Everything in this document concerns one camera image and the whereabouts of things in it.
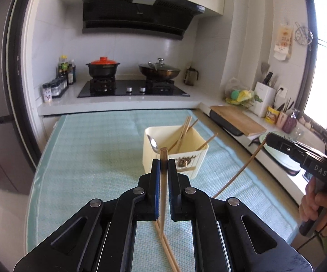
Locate black clay pot red lid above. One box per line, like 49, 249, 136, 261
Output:
85, 57, 121, 79

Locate plastic bag with sponges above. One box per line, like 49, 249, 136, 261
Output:
224, 78, 263, 108

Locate cream ribbed utensil holder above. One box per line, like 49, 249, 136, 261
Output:
142, 125, 210, 180

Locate white labelled seasoning jar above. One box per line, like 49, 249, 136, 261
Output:
42, 82, 53, 103

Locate hanging wire trivet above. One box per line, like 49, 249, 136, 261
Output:
294, 22, 314, 46

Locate row of spice jars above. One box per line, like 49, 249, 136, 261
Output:
50, 79, 69, 98

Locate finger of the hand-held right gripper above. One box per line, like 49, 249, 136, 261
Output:
266, 132, 323, 164

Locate pink cup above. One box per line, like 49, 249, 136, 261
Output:
276, 110, 288, 128

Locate yellow instant noodle cup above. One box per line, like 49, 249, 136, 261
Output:
265, 105, 280, 124

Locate teal woven table mat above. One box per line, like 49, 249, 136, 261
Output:
29, 109, 298, 272

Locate purple soap bottle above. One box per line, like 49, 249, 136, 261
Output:
282, 109, 300, 134

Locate black cable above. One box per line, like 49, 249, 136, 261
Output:
297, 201, 327, 251

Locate black glass gas stove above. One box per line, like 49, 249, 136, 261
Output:
77, 78, 190, 99

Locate black handled knives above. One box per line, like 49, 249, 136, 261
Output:
261, 62, 278, 87

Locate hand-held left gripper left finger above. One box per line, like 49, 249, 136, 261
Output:
13, 159, 162, 272

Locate dark sauce bottle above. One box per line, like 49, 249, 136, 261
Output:
68, 59, 77, 85

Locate hanging paper bag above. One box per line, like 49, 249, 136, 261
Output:
273, 22, 293, 61

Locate wooden cutting board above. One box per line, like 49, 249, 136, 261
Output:
210, 105, 267, 137

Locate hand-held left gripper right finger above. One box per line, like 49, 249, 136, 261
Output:
167, 159, 313, 272

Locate yellow label oil bottle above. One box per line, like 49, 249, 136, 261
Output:
59, 55, 68, 78

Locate black range hood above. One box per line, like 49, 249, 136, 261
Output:
80, 0, 205, 41

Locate grey steel refrigerator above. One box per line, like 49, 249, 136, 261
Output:
0, 0, 37, 197

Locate person's right hand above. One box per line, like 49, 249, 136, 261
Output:
299, 187, 327, 237

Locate dark wok with glass lid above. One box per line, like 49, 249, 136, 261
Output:
138, 58, 181, 81

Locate wooden chopstick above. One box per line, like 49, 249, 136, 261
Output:
197, 133, 218, 151
179, 116, 193, 149
168, 119, 199, 151
212, 141, 267, 199
154, 221, 181, 272
157, 147, 170, 244
176, 116, 188, 151

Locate white knife holder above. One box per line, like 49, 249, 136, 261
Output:
253, 81, 276, 118

